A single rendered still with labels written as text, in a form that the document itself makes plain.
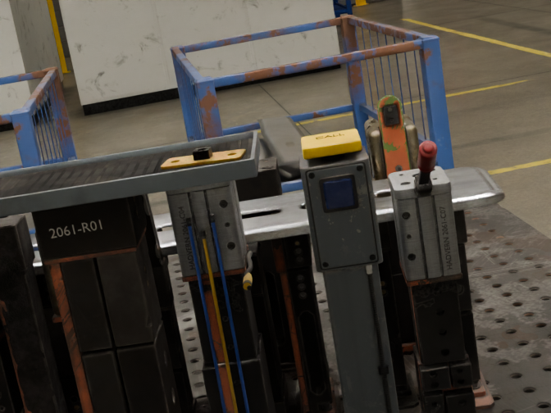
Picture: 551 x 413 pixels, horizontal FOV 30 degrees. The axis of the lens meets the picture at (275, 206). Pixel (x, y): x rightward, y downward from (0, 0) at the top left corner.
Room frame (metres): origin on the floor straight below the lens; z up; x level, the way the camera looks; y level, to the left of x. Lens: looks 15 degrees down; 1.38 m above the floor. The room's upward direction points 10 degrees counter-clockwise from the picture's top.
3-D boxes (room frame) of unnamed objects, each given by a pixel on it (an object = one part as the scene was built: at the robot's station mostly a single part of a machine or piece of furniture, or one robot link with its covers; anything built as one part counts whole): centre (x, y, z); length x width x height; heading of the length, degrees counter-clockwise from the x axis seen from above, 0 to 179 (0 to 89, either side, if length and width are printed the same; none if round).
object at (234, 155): (1.03, 0.06, 1.17); 0.08 x 0.04 x 0.01; 79
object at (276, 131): (3.85, -0.14, 0.47); 1.20 x 0.80 x 0.95; 7
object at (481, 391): (1.36, -0.22, 0.84); 0.18 x 0.06 x 0.29; 177
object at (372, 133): (1.55, -0.19, 0.88); 0.15 x 0.11 x 0.36; 177
